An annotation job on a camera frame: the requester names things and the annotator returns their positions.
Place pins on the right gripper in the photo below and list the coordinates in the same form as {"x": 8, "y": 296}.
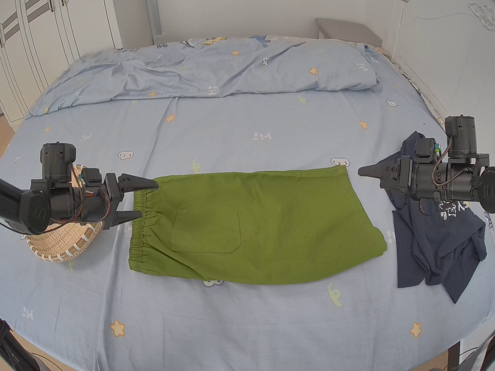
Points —
{"x": 425, "y": 180}

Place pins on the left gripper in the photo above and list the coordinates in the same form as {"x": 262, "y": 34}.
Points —
{"x": 92, "y": 207}

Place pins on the green shorts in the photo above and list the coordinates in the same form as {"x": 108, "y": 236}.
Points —
{"x": 290, "y": 222}

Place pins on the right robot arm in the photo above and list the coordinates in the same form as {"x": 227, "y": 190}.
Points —
{"x": 460, "y": 133}

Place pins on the round woven basket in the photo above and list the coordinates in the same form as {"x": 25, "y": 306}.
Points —
{"x": 58, "y": 245}

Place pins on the bed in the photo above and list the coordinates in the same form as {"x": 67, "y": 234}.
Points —
{"x": 247, "y": 137}

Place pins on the dark blue printed T-shirt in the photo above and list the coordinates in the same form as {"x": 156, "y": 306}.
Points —
{"x": 425, "y": 253}

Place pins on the pale blue quilt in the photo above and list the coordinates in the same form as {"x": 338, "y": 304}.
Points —
{"x": 193, "y": 72}

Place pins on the grey bedside table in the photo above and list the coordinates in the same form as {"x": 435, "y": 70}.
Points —
{"x": 348, "y": 31}

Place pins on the white wardrobe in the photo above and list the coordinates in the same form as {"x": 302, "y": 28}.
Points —
{"x": 58, "y": 33}

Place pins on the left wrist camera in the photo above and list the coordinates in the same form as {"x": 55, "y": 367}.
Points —
{"x": 92, "y": 177}

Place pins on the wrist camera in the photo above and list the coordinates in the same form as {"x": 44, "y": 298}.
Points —
{"x": 425, "y": 147}
{"x": 92, "y": 177}

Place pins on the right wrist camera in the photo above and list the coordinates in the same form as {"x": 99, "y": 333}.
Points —
{"x": 425, "y": 147}

